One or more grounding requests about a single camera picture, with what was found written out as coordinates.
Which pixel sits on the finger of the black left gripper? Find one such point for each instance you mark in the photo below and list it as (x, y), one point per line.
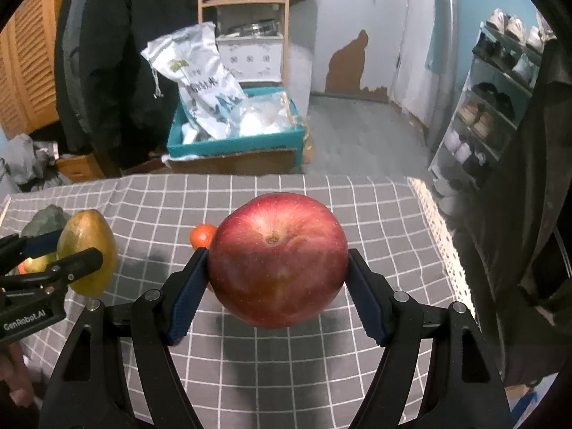
(16, 248)
(69, 269)

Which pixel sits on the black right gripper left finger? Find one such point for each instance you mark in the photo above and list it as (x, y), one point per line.
(88, 387)

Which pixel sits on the large red apple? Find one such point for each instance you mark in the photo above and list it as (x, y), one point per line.
(278, 260)

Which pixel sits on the person's left hand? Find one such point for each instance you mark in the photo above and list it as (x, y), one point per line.
(16, 375)

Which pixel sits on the dark green leaf plate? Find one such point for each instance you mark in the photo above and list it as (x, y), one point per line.
(51, 218)

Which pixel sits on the grey crumpled clothes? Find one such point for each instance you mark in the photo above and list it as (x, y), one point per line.
(28, 166)

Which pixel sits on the small orange tangerine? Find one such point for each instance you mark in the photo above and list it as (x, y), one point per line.
(201, 236)

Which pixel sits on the dark hanging coat right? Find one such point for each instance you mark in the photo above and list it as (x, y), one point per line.
(520, 227)

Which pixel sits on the wooden louvered wardrobe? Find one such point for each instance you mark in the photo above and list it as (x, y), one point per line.
(27, 68)

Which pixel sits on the black hanging jacket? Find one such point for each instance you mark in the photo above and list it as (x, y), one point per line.
(108, 100)

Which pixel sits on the white printed plastic bag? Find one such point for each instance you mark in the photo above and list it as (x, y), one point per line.
(208, 92)

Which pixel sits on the brown cardboard box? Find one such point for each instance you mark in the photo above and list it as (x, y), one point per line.
(255, 163)

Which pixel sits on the clear plastic bag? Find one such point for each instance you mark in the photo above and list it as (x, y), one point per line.
(261, 115)

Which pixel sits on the teal cardboard box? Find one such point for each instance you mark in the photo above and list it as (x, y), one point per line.
(187, 139)

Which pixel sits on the white patterned storage box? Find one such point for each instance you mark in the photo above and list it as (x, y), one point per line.
(252, 59)

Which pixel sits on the grey shoe rack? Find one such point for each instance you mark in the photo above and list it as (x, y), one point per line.
(498, 86)

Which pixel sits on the wooden shelf rack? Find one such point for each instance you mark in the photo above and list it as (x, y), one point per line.
(249, 18)

